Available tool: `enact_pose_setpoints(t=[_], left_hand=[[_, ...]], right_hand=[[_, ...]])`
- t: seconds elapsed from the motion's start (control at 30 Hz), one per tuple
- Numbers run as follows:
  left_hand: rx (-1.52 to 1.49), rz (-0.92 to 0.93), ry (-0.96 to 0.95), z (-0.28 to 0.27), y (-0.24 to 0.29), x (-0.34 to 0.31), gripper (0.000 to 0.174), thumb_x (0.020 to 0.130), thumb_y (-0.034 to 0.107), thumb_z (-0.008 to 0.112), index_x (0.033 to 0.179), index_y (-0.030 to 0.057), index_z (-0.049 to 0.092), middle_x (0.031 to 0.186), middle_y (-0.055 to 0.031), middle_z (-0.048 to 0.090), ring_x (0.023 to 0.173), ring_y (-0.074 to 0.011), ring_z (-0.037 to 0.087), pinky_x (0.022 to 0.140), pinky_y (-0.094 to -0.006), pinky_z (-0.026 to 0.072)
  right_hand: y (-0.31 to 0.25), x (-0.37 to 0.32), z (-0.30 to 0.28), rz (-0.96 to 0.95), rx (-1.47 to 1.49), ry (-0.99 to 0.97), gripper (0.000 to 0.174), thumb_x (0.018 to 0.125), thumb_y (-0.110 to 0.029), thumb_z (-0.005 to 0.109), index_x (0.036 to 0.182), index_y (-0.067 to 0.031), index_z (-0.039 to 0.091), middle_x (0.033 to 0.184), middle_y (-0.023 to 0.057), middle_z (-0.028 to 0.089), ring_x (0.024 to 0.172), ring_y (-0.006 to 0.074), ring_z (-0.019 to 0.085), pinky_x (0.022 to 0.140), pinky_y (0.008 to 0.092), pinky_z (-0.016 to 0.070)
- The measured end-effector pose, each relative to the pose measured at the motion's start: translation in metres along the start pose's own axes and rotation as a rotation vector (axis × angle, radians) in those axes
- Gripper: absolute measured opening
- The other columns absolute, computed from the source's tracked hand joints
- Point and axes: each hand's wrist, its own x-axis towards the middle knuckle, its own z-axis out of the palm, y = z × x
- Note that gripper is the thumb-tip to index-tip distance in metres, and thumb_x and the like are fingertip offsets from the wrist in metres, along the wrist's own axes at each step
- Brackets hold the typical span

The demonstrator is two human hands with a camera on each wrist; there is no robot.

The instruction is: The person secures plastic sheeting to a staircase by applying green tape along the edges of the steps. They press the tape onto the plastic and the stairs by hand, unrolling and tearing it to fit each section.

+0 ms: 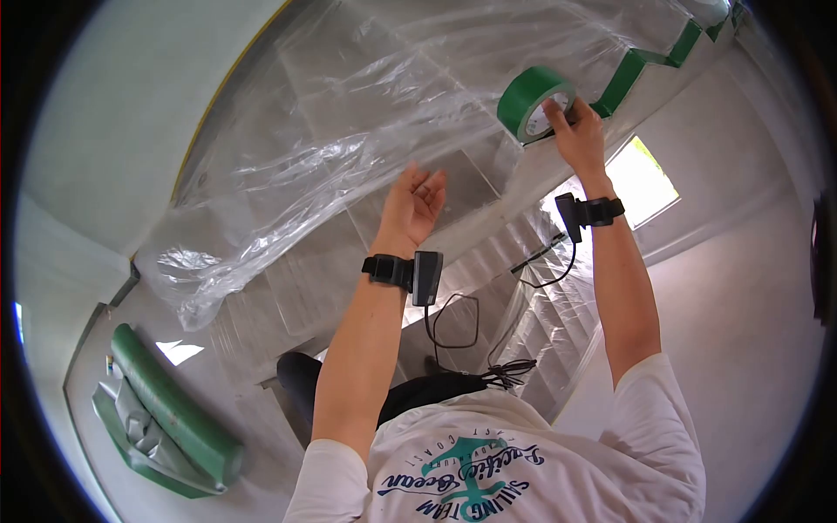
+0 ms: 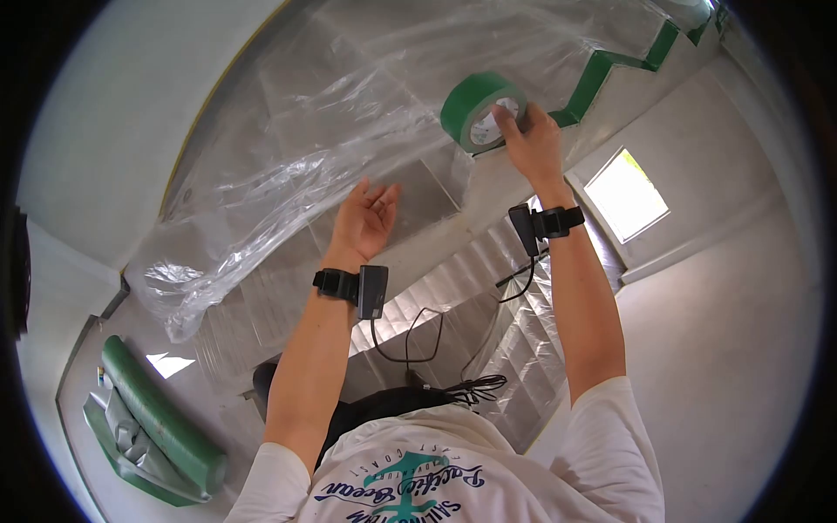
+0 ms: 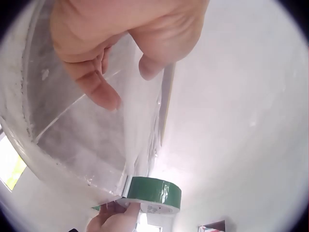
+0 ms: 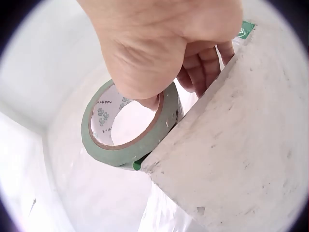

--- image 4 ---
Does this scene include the green tape strip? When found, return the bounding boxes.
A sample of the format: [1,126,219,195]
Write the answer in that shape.
[235,21,257,40]

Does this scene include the person's right thumb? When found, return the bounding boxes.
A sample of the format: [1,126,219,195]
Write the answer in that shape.
[139,92,162,112]

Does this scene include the person's right hand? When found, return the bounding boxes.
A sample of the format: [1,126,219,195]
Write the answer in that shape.
[77,0,244,112]

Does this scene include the clear plastic sheet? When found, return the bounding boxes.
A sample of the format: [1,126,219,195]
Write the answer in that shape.
[52,135,197,232]

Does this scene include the green masking tape roll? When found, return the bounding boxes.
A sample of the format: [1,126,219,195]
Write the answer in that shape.
[81,79,185,171]

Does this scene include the person's right fingers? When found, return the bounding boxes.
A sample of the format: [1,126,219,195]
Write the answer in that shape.
[177,40,235,98]

